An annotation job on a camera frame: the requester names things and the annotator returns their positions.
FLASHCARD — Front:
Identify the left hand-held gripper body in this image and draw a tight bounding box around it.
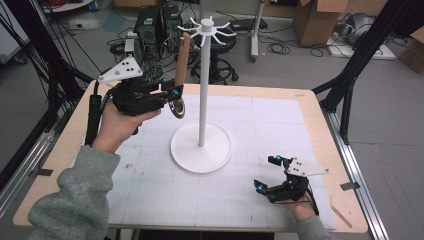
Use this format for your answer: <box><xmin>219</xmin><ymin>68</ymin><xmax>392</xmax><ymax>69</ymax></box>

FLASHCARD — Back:
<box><xmin>97</xmin><ymin>56</ymin><xmax>167</xmax><ymax>117</ymax></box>

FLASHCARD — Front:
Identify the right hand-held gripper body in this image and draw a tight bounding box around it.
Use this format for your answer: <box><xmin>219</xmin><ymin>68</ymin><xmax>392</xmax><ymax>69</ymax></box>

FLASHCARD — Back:
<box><xmin>265</xmin><ymin>157</ymin><xmax>330</xmax><ymax>204</ymax></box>

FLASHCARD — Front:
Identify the metal strainer with wooden handle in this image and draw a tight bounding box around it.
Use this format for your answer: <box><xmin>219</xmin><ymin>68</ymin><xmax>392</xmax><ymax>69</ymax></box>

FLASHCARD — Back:
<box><xmin>167</xmin><ymin>31</ymin><xmax>192</xmax><ymax>120</ymax></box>

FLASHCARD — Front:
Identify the white hook stand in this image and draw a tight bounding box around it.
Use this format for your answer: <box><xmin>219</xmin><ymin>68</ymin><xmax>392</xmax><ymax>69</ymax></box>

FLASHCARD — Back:
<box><xmin>170</xmin><ymin>15</ymin><xmax>238</xmax><ymax>175</ymax></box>

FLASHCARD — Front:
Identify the person's left hand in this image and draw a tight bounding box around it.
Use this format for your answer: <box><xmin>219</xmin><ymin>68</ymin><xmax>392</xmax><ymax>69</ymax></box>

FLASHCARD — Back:
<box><xmin>91</xmin><ymin>99</ymin><xmax>163</xmax><ymax>155</ymax></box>

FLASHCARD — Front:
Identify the person's right hand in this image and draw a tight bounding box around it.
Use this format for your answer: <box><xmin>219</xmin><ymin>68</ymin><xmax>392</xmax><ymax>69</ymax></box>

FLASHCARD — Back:
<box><xmin>285</xmin><ymin>196</ymin><xmax>318</xmax><ymax>223</ymax></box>

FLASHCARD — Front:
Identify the white grid mat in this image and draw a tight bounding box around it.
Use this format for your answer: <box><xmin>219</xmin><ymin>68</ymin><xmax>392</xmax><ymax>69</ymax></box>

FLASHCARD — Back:
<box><xmin>71</xmin><ymin>90</ymin><xmax>338</xmax><ymax>231</ymax></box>

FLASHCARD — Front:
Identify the black tape piece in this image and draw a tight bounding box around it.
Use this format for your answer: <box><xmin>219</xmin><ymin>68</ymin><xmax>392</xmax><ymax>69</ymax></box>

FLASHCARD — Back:
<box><xmin>30</xmin><ymin>168</ymin><xmax>55</xmax><ymax>178</ymax></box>
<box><xmin>339</xmin><ymin>181</ymin><xmax>361</xmax><ymax>192</ymax></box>

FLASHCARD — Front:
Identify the small white power device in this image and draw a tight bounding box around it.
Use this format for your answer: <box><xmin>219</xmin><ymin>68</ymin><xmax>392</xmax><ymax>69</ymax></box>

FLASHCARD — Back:
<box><xmin>123</xmin><ymin>37</ymin><xmax>136</xmax><ymax>57</ymax></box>

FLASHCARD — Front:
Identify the black stool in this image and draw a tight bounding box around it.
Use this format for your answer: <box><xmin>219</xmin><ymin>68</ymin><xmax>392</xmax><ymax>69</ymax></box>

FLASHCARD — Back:
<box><xmin>190</xmin><ymin>34</ymin><xmax>240</xmax><ymax>85</ymax></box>

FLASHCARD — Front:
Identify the black computer tower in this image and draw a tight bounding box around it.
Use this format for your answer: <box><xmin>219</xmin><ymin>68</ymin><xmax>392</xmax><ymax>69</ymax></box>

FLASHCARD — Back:
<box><xmin>133</xmin><ymin>4</ymin><xmax>184</xmax><ymax>59</ymax></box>

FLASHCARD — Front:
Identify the flat black device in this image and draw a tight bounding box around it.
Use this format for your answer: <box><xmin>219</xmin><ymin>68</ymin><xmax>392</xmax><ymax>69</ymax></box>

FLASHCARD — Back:
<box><xmin>229</xmin><ymin>17</ymin><xmax>269</xmax><ymax>32</ymax></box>

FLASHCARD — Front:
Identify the white metal floor stand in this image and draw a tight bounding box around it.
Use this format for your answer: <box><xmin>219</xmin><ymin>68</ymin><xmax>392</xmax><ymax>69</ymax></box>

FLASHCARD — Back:
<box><xmin>249</xmin><ymin>0</ymin><xmax>267</xmax><ymax>63</ymax></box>

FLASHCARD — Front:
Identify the large open cardboard box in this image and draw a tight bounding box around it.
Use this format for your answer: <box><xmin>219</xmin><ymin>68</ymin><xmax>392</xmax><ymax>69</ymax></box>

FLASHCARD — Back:
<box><xmin>292</xmin><ymin>0</ymin><xmax>350</xmax><ymax>48</ymax></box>

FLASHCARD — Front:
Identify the grey bag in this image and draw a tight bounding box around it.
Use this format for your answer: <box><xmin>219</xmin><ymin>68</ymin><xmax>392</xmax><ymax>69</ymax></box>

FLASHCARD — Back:
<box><xmin>339</xmin><ymin>12</ymin><xmax>376</xmax><ymax>46</ymax></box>

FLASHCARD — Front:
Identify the small cardboard box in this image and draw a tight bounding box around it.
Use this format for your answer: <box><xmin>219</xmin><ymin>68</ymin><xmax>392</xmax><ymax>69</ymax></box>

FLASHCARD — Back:
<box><xmin>397</xmin><ymin>26</ymin><xmax>424</xmax><ymax>75</ymax></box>

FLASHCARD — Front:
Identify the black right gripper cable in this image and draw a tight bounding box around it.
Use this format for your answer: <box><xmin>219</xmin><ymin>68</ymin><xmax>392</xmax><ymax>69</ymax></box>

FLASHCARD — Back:
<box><xmin>305</xmin><ymin>188</ymin><xmax>320</xmax><ymax>216</ymax></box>

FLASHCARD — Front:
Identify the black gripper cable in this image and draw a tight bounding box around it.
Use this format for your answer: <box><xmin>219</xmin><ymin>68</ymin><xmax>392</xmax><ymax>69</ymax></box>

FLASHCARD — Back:
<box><xmin>305</xmin><ymin>188</ymin><xmax>320</xmax><ymax>216</ymax></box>
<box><xmin>84</xmin><ymin>81</ymin><xmax>103</xmax><ymax>147</ymax></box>

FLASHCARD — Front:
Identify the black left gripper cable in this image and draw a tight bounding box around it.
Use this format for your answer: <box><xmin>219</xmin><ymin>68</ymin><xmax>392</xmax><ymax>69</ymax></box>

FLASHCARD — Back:
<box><xmin>84</xmin><ymin>81</ymin><xmax>103</xmax><ymax>147</ymax></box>

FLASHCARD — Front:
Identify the aluminium rail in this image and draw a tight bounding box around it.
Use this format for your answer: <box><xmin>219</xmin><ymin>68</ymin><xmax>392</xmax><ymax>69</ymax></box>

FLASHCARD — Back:
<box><xmin>323</xmin><ymin>109</ymin><xmax>390</xmax><ymax>240</ymax></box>
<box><xmin>0</xmin><ymin>130</ymin><xmax>56</xmax><ymax>218</ymax></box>

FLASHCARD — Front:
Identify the black metal frame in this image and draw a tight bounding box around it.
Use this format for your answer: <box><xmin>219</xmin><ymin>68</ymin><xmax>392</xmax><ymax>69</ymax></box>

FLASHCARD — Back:
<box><xmin>0</xmin><ymin>0</ymin><xmax>95</xmax><ymax>189</ymax></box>
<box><xmin>312</xmin><ymin>0</ymin><xmax>424</xmax><ymax>145</ymax></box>

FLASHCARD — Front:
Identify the coiled black floor cable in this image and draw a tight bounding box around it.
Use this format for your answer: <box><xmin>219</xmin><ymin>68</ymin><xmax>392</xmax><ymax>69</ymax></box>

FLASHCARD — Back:
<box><xmin>266</xmin><ymin>42</ymin><xmax>292</xmax><ymax>56</ymax></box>

